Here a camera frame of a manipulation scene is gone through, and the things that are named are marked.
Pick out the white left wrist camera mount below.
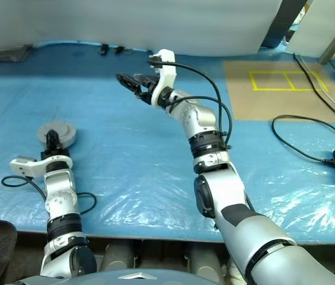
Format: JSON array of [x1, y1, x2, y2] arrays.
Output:
[[9, 156, 74, 179]]

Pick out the large white foam board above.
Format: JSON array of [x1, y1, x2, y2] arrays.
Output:
[[0, 0, 283, 56]]

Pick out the dark grey pillar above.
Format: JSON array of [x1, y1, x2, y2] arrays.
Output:
[[260, 0, 309, 48]]

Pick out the grey cylinder under table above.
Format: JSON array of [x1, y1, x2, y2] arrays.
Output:
[[184, 246, 224, 283], [101, 243, 134, 270]]

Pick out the brown cardboard sheet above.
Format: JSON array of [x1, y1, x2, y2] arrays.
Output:
[[222, 61, 335, 121]]

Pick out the grey metal mesh tray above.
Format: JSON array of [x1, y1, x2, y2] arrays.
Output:
[[0, 44, 33, 62]]

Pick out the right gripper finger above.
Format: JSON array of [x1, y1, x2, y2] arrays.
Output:
[[116, 73, 143, 95], [133, 74, 159, 86]]

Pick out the clear white cable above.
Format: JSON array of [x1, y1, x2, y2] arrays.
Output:
[[299, 58, 335, 116]]

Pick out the thin black cable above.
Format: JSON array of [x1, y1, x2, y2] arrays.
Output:
[[293, 53, 335, 127]]

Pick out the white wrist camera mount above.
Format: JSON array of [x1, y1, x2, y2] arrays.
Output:
[[9, 156, 74, 179], [148, 49, 176, 107]]

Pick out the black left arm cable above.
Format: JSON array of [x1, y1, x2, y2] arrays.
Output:
[[1, 175, 97, 215]]

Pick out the silver motor housing copper windings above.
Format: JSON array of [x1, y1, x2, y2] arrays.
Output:
[[39, 126, 77, 148]]

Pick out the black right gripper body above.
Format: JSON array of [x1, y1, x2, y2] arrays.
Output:
[[136, 84, 156, 106]]

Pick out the black adapter power cord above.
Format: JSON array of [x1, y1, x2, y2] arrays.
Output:
[[272, 115, 335, 167]]

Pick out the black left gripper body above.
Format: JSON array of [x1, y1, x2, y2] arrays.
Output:
[[42, 147, 69, 159]]

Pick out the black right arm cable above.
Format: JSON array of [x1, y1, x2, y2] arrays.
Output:
[[148, 55, 234, 149]]

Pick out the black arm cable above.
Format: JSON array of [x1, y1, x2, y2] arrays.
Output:
[[148, 55, 234, 149], [1, 175, 97, 215]]

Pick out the grey robot torso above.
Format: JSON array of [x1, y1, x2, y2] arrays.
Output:
[[15, 268, 209, 285]]

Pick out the small white board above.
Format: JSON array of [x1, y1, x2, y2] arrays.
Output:
[[287, 0, 335, 57]]

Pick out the blue plastic table sheet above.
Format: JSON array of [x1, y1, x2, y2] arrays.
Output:
[[0, 41, 335, 244]]

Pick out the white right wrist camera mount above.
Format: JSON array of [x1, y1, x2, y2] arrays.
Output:
[[148, 49, 176, 107]]

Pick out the yellow tape rectangle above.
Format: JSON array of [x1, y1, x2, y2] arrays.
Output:
[[249, 71, 329, 91]]

